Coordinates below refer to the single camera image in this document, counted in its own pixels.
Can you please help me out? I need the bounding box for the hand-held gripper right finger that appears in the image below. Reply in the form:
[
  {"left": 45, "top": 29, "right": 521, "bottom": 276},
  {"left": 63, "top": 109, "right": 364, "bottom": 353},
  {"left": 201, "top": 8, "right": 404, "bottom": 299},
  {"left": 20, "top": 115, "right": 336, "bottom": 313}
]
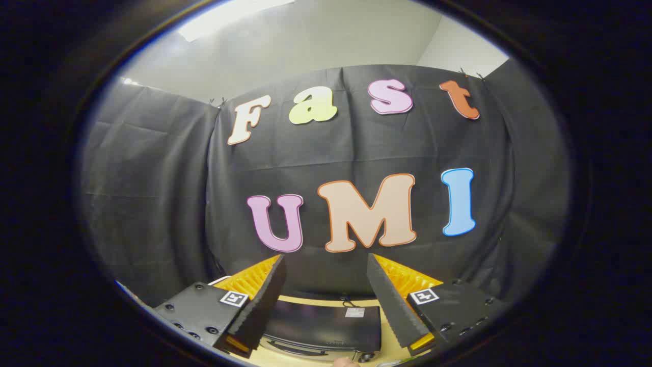
[{"left": 366, "top": 253, "right": 506, "bottom": 356}]

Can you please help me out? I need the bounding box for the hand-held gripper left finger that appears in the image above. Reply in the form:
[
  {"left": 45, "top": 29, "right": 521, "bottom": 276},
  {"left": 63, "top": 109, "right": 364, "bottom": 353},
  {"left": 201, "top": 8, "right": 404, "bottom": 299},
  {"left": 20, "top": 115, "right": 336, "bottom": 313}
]
[{"left": 153, "top": 254, "right": 287, "bottom": 359}]

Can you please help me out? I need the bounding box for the black toaster oven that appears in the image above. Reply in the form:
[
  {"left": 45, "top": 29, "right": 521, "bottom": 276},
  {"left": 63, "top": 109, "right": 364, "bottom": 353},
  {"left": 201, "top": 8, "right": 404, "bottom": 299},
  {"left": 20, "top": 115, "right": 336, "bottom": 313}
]
[{"left": 259, "top": 300, "right": 383, "bottom": 361}]

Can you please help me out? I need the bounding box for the black backdrop cloth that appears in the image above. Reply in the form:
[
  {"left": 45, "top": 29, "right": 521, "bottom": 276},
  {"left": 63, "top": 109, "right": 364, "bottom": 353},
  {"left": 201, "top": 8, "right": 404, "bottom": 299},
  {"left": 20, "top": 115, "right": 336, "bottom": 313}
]
[{"left": 79, "top": 64, "right": 570, "bottom": 309}]

